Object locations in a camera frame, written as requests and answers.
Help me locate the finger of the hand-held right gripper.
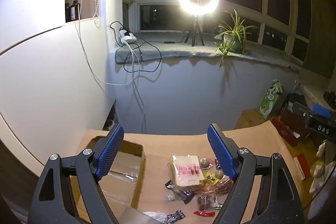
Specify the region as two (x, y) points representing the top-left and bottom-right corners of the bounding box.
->
(313, 104), (331, 118)
(292, 102), (313, 121)

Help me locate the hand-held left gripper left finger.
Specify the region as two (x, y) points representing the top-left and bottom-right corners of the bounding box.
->
(28, 123), (125, 224)

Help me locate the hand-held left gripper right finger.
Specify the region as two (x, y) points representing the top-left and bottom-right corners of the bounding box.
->
(207, 123), (306, 224)

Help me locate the brown cardboard box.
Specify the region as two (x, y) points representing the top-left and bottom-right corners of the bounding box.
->
(70, 135), (146, 224)

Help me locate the sliced bread packet pink print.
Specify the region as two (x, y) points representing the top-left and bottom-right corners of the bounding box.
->
(169, 154), (205, 188)

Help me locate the light grey cushion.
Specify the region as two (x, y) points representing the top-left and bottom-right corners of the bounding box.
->
(299, 84), (331, 106)

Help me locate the red box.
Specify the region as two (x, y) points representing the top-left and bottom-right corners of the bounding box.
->
(272, 111), (305, 147)

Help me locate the yellow snack packet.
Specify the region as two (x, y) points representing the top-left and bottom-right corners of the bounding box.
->
(201, 172), (219, 185)

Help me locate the green printed bag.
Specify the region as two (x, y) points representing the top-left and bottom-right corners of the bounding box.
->
(259, 80), (285, 119)

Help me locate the cream plush toy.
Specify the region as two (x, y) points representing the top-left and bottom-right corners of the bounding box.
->
(310, 139), (328, 194)

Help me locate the red white book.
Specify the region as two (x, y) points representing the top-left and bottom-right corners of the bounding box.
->
(293, 153), (313, 181)

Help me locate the brown paper sheet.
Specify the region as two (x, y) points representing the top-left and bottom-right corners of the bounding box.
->
(76, 120), (310, 224)

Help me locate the dark red snack packet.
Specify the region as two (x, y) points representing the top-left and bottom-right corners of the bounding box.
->
(197, 194), (218, 210)

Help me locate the clear plastic bag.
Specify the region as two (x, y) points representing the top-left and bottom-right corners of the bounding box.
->
(143, 211), (168, 224)

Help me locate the white cabinet panel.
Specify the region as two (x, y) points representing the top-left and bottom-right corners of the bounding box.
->
(0, 18), (117, 169)

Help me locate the potted spider plant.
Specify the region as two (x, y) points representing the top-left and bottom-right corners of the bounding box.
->
(214, 9), (259, 67)

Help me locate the white power strip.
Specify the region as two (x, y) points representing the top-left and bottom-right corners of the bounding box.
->
(119, 28), (137, 44)

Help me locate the black tripod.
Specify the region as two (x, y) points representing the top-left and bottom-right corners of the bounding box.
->
(184, 15), (205, 46)

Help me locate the ring light black cable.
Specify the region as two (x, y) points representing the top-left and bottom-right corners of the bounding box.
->
(136, 32), (188, 44)

